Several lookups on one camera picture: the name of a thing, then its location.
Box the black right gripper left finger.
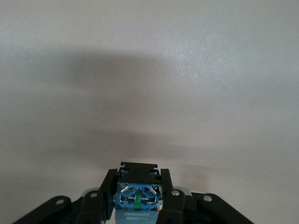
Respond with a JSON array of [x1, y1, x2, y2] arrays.
[[11, 169, 120, 224]]

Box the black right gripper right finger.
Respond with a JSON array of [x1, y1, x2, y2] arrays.
[[158, 168, 248, 224]]

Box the red push button switch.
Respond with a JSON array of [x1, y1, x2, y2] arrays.
[[113, 162, 164, 224]]

